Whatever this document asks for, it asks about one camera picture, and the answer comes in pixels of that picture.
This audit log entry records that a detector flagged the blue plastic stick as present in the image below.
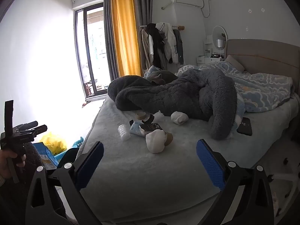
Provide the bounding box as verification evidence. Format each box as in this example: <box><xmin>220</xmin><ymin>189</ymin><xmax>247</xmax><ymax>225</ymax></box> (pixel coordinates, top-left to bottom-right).
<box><xmin>55</xmin><ymin>136</ymin><xmax>85</xmax><ymax>162</ymax></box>

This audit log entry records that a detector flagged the grey bed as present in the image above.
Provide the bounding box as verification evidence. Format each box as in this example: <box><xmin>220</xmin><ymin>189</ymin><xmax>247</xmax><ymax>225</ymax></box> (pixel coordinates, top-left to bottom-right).
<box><xmin>80</xmin><ymin>39</ymin><xmax>300</xmax><ymax>218</ymax></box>

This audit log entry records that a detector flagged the blue cartoon tissue packet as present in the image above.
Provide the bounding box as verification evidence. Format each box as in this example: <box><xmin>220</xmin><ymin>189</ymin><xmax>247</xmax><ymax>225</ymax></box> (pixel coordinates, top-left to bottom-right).
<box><xmin>130</xmin><ymin>119</ymin><xmax>150</xmax><ymax>136</ymax></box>

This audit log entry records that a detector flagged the brown cloth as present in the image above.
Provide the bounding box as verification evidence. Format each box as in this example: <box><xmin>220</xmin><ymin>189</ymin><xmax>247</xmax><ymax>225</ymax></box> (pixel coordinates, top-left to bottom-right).
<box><xmin>150</xmin><ymin>70</ymin><xmax>179</xmax><ymax>85</ymax></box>

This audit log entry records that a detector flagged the beige pillow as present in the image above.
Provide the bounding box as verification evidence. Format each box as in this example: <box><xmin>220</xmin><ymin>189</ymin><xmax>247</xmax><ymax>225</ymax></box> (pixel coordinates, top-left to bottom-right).
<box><xmin>224</xmin><ymin>55</ymin><xmax>245</xmax><ymax>72</ymax></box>

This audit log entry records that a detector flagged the air conditioner cable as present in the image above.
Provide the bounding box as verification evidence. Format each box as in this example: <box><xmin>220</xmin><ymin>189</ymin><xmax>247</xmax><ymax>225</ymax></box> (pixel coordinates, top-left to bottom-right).
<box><xmin>200</xmin><ymin>0</ymin><xmax>211</xmax><ymax>19</ymax></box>

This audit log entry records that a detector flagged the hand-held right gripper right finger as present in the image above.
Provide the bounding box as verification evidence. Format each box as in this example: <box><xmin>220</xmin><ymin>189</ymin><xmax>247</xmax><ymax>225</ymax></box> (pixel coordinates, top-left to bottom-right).
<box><xmin>196</xmin><ymin>139</ymin><xmax>275</xmax><ymax>225</ymax></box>

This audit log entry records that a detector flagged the person's left hand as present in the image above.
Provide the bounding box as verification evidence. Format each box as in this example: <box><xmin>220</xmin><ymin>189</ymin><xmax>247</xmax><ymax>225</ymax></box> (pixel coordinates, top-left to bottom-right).
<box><xmin>0</xmin><ymin>149</ymin><xmax>25</xmax><ymax>183</ymax></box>

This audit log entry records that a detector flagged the black framed sliding door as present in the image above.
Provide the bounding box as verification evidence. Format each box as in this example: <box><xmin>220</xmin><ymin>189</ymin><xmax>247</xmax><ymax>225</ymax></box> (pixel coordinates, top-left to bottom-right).
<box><xmin>74</xmin><ymin>2</ymin><xmax>110</xmax><ymax>98</ymax></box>

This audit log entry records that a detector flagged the round mirror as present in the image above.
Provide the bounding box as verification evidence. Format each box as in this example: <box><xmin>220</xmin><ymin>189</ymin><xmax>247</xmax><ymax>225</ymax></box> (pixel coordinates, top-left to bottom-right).
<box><xmin>212</xmin><ymin>26</ymin><xmax>228</xmax><ymax>52</ymax></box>

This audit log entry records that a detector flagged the light blue plush cloth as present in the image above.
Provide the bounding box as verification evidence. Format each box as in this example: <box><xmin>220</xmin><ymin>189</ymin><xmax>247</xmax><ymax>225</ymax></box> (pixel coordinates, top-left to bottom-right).
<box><xmin>143</xmin><ymin>66</ymin><xmax>160</xmax><ymax>78</ymax></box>

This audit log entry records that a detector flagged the white air conditioner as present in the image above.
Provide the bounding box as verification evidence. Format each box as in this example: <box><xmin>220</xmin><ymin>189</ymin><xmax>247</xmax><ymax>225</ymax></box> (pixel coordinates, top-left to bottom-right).
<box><xmin>162</xmin><ymin>0</ymin><xmax>204</xmax><ymax>9</ymax></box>

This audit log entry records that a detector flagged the dark grey fleece blanket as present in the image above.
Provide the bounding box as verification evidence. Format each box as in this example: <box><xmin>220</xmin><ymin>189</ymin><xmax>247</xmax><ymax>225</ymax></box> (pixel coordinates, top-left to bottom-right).
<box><xmin>107</xmin><ymin>68</ymin><xmax>245</xmax><ymax>140</ymax></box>

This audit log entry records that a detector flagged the white chair base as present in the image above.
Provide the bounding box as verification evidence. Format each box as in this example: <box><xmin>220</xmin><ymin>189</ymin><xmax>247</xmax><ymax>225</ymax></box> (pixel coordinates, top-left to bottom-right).
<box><xmin>267</xmin><ymin>159</ymin><xmax>300</xmax><ymax>193</ymax></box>

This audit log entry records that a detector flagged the black phone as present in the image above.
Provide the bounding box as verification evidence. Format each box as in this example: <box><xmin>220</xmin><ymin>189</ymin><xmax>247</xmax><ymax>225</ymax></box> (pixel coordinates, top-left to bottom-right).
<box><xmin>237</xmin><ymin>117</ymin><xmax>253</xmax><ymax>136</ymax></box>

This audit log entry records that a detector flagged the black box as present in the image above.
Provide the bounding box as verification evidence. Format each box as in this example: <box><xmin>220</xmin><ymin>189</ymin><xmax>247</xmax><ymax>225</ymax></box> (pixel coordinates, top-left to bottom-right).
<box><xmin>139</xmin><ymin>122</ymin><xmax>164</xmax><ymax>134</ymax></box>

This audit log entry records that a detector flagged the white jacket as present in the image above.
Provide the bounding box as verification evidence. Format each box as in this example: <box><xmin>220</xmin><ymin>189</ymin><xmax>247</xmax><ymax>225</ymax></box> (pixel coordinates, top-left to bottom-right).
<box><xmin>156</xmin><ymin>23</ymin><xmax>177</xmax><ymax>64</ymax></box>

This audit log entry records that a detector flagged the white vanity table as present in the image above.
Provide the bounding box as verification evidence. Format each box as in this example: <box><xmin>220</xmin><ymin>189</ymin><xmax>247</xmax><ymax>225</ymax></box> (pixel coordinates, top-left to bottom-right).
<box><xmin>196</xmin><ymin>36</ymin><xmax>227</xmax><ymax>66</ymax></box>

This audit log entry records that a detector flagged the yellow plastic bag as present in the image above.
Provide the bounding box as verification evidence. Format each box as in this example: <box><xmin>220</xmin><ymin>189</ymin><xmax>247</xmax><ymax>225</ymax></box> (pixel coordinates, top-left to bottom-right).
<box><xmin>39</xmin><ymin>131</ymin><xmax>67</xmax><ymax>156</ymax></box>

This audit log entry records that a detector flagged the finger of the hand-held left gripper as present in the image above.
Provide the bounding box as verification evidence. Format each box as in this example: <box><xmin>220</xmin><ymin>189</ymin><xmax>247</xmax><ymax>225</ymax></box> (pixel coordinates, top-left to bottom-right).
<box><xmin>14</xmin><ymin>121</ymin><xmax>38</xmax><ymax>132</ymax></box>
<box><xmin>23</xmin><ymin>125</ymin><xmax>48</xmax><ymax>137</ymax></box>

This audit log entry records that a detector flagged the yellow curtain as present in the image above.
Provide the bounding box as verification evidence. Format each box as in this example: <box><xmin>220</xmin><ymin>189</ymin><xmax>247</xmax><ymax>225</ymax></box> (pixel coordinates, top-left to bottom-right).
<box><xmin>111</xmin><ymin>0</ymin><xmax>142</xmax><ymax>77</ymax></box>

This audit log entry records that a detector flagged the grey curtain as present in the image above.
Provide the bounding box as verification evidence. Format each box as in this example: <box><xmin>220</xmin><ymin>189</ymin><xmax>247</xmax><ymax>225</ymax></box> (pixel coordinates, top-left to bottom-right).
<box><xmin>103</xmin><ymin>0</ymin><xmax>121</xmax><ymax>88</ymax></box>
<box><xmin>132</xmin><ymin>0</ymin><xmax>154</xmax><ymax>75</ymax></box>

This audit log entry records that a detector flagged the clothes rack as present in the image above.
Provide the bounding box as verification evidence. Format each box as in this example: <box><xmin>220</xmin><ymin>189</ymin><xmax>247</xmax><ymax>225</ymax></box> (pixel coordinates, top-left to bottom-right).
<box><xmin>140</xmin><ymin>25</ymin><xmax>185</xmax><ymax>31</ymax></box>

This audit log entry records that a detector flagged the blue printed bag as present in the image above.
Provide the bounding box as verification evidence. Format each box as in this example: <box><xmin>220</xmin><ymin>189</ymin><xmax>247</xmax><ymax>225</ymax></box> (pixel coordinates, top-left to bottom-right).
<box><xmin>33</xmin><ymin>142</ymin><xmax>59</xmax><ymax>170</ymax></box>

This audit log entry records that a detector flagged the bubble wrap piece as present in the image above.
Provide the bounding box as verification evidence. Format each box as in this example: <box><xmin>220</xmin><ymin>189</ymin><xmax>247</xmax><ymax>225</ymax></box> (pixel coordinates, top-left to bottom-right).
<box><xmin>118</xmin><ymin>124</ymin><xmax>132</xmax><ymax>141</ymax></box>

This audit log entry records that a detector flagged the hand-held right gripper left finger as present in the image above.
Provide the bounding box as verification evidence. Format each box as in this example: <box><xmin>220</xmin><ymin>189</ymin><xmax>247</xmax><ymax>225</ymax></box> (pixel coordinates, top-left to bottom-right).
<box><xmin>25</xmin><ymin>141</ymin><xmax>105</xmax><ymax>225</ymax></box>

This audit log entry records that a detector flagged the grey hanging garment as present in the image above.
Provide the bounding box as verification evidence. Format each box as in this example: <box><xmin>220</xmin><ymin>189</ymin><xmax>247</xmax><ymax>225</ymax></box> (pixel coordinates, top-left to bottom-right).
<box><xmin>173</xmin><ymin>29</ymin><xmax>184</xmax><ymax>65</ymax></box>

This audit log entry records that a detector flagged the blue patterned duvet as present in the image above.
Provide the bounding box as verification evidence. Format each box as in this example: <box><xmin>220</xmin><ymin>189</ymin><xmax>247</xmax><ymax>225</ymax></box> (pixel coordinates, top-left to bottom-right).
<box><xmin>177</xmin><ymin>61</ymin><xmax>294</xmax><ymax>126</ymax></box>

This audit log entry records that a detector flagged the beige coat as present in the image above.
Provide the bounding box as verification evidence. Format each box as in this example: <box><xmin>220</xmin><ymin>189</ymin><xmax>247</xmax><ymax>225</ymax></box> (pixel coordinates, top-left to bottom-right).
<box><xmin>141</xmin><ymin>29</ymin><xmax>153</xmax><ymax>69</ymax></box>

